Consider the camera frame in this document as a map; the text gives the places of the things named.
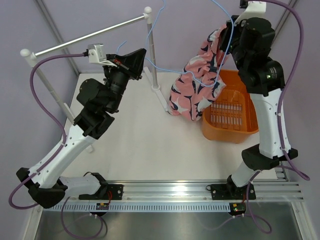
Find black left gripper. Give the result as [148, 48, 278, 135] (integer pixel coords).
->
[99, 48, 144, 112]

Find light blue wire hanger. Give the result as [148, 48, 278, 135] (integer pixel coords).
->
[117, 0, 236, 88]

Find pink patterned shorts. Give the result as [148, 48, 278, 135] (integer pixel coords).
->
[168, 24, 229, 121]

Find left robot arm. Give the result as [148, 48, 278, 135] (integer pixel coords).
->
[16, 45, 147, 209]

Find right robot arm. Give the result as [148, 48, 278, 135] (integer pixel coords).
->
[219, 15, 298, 200]

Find orange plastic basket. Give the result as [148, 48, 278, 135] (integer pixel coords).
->
[201, 70, 259, 144]

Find white and silver clothes rack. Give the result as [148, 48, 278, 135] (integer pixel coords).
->
[20, 6, 168, 123]

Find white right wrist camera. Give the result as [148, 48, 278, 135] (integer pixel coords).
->
[235, 0, 267, 25]

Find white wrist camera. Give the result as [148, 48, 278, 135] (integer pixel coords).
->
[87, 43, 117, 67]
[235, 0, 267, 25]

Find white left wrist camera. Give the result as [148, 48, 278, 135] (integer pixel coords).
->
[87, 43, 117, 67]

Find black left mount plate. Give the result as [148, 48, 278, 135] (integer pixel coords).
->
[78, 183, 124, 201]

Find black mount plate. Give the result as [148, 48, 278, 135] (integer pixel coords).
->
[205, 183, 248, 200]
[78, 183, 124, 201]

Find white slotted cable duct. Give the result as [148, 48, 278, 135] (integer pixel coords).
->
[49, 202, 231, 213]

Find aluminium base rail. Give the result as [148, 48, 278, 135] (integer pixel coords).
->
[57, 162, 305, 203]

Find black right mount plate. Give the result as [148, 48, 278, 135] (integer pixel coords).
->
[205, 183, 248, 200]

